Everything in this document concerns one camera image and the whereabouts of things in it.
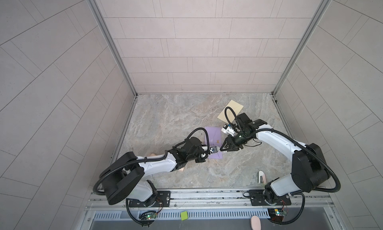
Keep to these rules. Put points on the yellow envelope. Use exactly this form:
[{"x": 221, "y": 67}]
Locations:
[{"x": 236, "y": 107}]

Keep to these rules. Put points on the white pink stapler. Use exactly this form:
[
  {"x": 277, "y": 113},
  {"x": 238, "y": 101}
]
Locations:
[{"x": 262, "y": 178}]

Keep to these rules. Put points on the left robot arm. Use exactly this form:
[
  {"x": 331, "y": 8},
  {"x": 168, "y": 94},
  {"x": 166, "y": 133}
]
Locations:
[{"x": 126, "y": 178}]

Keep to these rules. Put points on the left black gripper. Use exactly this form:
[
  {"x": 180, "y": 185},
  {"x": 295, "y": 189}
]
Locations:
[{"x": 200, "y": 146}]

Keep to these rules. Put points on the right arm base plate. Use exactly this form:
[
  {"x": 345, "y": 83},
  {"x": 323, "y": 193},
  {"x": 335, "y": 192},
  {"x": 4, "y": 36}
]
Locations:
[{"x": 266, "y": 198}]

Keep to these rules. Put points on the purple paper sheet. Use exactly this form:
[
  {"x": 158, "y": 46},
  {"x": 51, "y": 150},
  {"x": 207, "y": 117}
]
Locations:
[{"x": 214, "y": 134}]

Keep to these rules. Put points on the right circuit board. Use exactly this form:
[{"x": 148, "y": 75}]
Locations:
[{"x": 277, "y": 215}]

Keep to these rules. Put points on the left circuit board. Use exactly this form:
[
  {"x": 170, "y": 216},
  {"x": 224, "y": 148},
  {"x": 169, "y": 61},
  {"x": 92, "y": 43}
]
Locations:
[{"x": 148, "y": 216}]

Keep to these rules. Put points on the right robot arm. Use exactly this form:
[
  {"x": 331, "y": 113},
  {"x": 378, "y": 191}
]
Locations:
[{"x": 309, "y": 171}]

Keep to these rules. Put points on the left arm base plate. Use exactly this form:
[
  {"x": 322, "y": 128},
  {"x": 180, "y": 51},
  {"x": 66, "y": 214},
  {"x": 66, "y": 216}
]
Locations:
[{"x": 162, "y": 199}]

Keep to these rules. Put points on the beige wooden rolling pin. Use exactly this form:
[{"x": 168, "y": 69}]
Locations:
[{"x": 162, "y": 163}]

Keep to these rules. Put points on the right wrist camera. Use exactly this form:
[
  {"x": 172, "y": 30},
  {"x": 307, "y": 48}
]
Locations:
[{"x": 227, "y": 129}]

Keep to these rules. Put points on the pink oval eraser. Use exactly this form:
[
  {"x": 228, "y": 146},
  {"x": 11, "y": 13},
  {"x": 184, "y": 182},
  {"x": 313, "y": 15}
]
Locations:
[{"x": 255, "y": 223}]

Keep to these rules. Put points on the aluminium rail frame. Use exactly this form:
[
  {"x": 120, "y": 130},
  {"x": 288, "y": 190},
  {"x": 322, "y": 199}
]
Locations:
[{"x": 199, "y": 198}]

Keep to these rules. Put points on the green sticky note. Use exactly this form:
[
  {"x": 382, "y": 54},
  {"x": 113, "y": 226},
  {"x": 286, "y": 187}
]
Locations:
[{"x": 184, "y": 215}]

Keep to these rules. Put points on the circuit board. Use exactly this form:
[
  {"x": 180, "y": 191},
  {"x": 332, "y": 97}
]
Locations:
[
  {"x": 277, "y": 215},
  {"x": 148, "y": 216}
]

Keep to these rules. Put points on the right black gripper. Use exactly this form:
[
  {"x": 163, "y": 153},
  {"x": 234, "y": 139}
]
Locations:
[{"x": 231, "y": 145}]

